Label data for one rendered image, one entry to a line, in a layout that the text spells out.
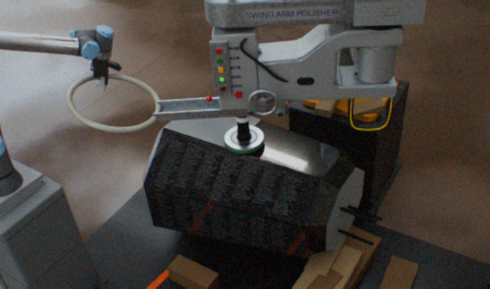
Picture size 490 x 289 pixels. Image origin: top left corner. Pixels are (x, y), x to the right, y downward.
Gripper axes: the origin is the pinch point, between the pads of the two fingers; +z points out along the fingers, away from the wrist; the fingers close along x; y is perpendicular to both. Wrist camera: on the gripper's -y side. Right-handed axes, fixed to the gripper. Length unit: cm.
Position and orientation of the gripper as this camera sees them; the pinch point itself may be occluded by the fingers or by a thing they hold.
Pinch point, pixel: (103, 86)
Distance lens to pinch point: 311.7
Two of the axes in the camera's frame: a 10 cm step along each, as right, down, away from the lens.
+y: -8.7, 1.3, -4.8
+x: 4.3, 6.6, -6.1
